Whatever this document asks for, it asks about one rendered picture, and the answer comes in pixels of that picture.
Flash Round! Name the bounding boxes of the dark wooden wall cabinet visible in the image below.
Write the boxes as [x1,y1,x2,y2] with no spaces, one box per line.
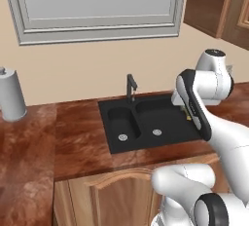
[183,0,249,52]

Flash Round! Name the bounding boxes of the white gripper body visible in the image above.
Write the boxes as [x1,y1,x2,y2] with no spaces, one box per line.
[170,88,187,109]

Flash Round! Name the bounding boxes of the yellow green sponge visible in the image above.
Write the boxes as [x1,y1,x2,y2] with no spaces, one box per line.
[182,105,194,122]

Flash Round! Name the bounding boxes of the light wooden base cabinet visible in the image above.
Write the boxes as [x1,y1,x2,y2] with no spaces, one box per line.
[53,152,230,226]

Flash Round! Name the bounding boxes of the grey paper towel roll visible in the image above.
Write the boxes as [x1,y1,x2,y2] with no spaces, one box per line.
[0,66,28,123]

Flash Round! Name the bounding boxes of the grey framed window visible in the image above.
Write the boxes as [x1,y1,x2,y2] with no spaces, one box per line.
[1,0,190,47]

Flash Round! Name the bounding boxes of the light wooden base cabinet door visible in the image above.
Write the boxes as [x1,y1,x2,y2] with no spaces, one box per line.
[84,167,163,226]

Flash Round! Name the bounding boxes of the black double sink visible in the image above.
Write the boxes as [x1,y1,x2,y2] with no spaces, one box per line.
[97,93,204,156]

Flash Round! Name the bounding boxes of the dark wooden wall cabinet door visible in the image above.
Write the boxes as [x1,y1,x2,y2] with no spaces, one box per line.
[221,0,249,52]

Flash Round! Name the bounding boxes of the black sink tap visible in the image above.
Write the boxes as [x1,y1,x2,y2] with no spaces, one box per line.
[125,73,139,104]

